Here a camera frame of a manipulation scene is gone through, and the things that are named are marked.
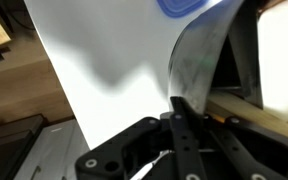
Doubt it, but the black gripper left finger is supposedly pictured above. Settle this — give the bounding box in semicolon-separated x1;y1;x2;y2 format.
75;96;209;180

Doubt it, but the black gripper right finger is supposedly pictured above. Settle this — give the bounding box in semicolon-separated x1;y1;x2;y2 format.
202;113;288;180

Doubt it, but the silver metal cutlery holder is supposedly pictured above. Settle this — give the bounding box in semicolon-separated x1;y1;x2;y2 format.
167;0;266;117

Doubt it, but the plain white cabinet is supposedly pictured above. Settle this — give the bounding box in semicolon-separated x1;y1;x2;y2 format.
13;118;92;180

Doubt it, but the black appliance top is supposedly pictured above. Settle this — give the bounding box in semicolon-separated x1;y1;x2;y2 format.
0;113;49;180

